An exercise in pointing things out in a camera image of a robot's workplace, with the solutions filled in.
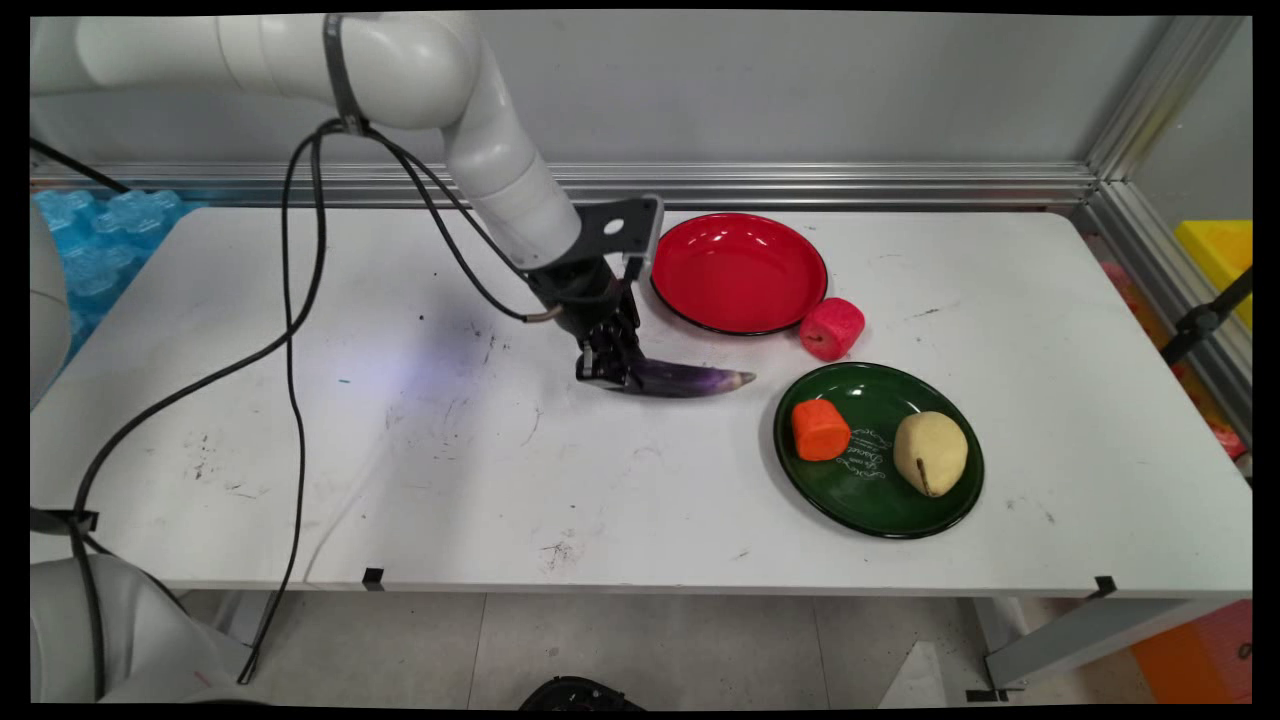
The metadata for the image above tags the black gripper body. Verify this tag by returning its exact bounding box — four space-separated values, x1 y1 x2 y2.
525 254 643 347

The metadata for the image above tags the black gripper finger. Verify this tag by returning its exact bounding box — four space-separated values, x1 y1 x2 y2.
608 318 653 392
575 338 615 388

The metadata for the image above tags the purple toy eggplant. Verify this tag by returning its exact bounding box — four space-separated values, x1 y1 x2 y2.
628 357 758 400

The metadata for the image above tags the red plate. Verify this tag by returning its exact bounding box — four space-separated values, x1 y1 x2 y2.
649 212 829 337

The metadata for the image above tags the red toy apple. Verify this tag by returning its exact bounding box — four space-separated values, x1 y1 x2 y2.
798 296 867 362

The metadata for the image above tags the orange toy carrot piece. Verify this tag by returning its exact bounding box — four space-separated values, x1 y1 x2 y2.
791 398 853 463

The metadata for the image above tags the dark green plate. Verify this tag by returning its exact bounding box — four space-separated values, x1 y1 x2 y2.
772 361 986 541

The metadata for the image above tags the yellow toy pear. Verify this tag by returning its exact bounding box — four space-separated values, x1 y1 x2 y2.
893 410 970 498

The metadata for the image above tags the black round object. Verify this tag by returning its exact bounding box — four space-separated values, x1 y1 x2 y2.
518 676 647 712

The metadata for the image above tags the blue bubble mat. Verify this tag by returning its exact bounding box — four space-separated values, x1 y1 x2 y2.
30 188 201 361

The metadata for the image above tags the grey table leg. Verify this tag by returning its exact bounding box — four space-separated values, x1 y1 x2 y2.
965 597 1223 703

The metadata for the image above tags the black tape wrap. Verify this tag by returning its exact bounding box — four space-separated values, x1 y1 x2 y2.
30 507 101 535

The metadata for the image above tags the red mat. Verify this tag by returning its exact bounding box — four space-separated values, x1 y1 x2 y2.
1098 258 1248 461

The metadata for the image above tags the yellow box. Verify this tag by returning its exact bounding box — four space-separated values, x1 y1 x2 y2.
1172 219 1253 331

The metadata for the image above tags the orange box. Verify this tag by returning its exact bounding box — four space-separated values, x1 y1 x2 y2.
1130 600 1253 705

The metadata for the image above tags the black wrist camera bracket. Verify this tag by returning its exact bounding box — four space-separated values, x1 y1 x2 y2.
574 194 667 281

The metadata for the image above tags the long aluminium frame rail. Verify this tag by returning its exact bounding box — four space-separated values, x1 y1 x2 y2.
30 162 1101 210

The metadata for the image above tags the thin black cable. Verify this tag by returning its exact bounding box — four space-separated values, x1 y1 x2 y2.
236 125 331 687

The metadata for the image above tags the black cable strap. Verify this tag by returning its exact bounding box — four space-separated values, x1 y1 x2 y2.
321 13 368 137

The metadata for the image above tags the thick black cable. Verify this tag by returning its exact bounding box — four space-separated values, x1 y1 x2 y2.
68 118 346 704

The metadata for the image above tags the black background cable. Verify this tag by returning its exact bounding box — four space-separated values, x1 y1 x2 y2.
30 138 131 194

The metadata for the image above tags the short aluminium frame rail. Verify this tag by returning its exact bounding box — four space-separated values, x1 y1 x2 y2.
1075 180 1253 446

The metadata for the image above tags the aluminium frame corner post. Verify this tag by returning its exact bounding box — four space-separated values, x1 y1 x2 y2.
1085 15 1247 183

